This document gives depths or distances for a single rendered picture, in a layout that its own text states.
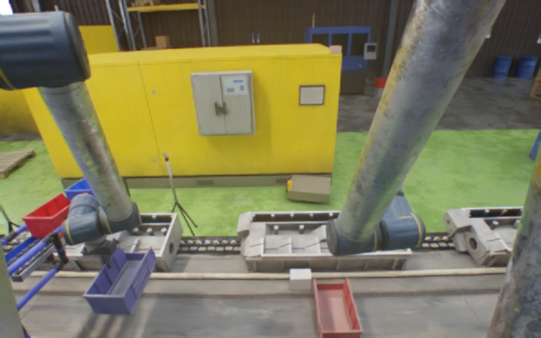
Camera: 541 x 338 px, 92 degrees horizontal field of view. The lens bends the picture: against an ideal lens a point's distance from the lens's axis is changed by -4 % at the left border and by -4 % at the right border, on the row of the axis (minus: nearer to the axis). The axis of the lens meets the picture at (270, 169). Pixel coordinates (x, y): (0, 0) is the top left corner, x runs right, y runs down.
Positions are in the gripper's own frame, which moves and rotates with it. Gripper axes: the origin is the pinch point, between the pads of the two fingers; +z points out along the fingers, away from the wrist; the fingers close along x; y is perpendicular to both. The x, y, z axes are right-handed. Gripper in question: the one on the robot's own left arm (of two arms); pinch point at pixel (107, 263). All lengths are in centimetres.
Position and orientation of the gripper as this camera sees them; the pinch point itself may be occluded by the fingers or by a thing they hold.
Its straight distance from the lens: 164.4
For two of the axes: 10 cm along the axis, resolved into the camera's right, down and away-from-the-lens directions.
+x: -10.0, 0.2, 0.3
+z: 0.3, 8.9, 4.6
